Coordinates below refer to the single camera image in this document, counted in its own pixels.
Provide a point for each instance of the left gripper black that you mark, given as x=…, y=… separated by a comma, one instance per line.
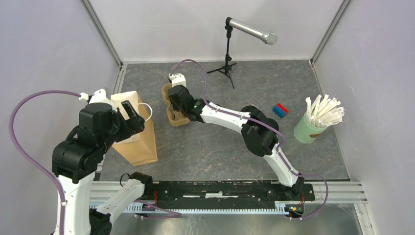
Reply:
x=134, y=124

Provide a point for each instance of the brown paper bag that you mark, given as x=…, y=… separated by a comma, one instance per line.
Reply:
x=141, y=148

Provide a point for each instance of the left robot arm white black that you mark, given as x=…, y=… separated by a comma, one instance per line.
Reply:
x=75, y=162

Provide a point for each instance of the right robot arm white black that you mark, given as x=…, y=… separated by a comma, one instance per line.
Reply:
x=260, y=133

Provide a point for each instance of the cardboard cup carrier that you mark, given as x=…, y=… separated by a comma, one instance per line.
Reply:
x=175, y=118

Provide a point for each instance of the black microphone tripod stand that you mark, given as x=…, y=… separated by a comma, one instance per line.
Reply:
x=227, y=67

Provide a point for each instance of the blue red block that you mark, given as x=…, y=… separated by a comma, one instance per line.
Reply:
x=280, y=110

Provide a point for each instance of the silver microphone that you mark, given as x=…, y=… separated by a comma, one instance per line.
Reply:
x=267, y=37

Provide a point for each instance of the green cup holder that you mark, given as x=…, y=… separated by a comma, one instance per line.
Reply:
x=305, y=132

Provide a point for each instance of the white wrapped straws bundle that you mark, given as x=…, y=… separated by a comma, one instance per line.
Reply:
x=323, y=111

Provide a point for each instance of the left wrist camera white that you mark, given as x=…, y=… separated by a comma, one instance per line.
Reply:
x=99, y=96

